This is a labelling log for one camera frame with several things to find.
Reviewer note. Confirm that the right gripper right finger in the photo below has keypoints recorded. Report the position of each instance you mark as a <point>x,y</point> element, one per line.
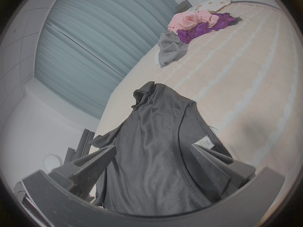
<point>224,171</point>

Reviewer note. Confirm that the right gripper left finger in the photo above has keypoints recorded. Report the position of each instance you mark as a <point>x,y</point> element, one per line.
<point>71,176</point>

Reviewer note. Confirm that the black T-shirt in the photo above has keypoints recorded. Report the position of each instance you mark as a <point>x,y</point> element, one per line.
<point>151,150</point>

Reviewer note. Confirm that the bed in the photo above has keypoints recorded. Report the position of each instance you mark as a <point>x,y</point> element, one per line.
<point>236,79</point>

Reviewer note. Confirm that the round white mirror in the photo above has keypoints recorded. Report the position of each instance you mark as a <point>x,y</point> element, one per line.
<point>52,162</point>

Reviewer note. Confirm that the black chest of drawers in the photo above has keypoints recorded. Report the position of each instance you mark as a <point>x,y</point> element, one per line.
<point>86,143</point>

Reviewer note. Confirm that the grey garment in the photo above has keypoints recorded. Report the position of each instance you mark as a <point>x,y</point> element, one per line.
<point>170,51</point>

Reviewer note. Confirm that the blue-green curtain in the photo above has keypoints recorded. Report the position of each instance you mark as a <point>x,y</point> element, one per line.
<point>90,44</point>

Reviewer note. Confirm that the purple garment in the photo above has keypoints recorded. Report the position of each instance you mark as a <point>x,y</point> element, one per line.
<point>196,31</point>

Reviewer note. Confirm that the pink garment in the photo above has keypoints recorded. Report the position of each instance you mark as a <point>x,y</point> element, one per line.
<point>187,20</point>

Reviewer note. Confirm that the white printed pillow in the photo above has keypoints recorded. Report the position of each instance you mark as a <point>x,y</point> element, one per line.
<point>210,5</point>

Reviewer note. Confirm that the grey bedside table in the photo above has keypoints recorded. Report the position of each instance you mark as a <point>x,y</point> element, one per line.
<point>182,6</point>

